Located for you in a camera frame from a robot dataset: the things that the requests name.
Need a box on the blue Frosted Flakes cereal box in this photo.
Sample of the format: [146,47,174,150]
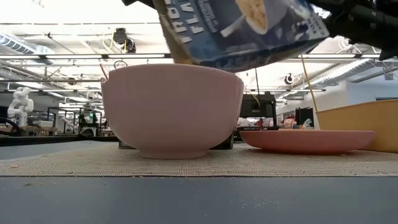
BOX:
[151,0,330,73]

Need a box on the yellow rectangular tray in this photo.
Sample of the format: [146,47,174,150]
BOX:
[315,99,398,154]

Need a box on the white bowl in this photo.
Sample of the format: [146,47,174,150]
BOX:
[101,63,245,160]

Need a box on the pink plate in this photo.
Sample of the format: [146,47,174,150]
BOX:
[239,129,377,156]

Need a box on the beige woven placemat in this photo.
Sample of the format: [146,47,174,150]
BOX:
[0,142,398,177]

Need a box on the black ceiling-mounted camera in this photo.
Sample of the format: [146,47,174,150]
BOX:
[112,27,137,54]

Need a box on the yellow extension cable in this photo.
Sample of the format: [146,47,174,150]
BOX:
[299,54,319,113]

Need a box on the black hanging cable with coil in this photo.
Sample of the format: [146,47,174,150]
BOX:
[254,67,262,130]

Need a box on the black frame robot workstation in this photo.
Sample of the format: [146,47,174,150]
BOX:
[46,107,103,138]

